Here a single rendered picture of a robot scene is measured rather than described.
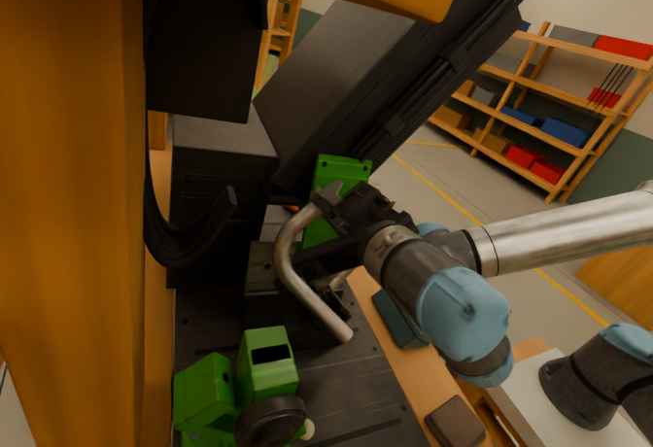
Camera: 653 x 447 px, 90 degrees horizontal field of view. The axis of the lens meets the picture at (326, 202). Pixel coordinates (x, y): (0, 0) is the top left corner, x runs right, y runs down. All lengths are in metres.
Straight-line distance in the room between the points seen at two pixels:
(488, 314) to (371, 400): 0.45
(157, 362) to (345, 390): 0.35
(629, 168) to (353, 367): 5.64
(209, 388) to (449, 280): 0.26
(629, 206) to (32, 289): 0.64
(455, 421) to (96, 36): 0.74
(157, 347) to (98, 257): 0.46
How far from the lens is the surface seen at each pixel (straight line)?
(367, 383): 0.74
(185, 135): 0.63
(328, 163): 0.60
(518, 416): 0.94
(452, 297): 0.31
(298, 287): 0.60
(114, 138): 0.24
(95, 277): 0.31
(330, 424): 0.68
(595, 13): 6.73
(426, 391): 0.80
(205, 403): 0.39
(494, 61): 6.61
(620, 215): 0.57
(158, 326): 0.77
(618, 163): 6.14
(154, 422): 0.67
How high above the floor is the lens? 1.49
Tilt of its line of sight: 30 degrees down
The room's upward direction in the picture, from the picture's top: 19 degrees clockwise
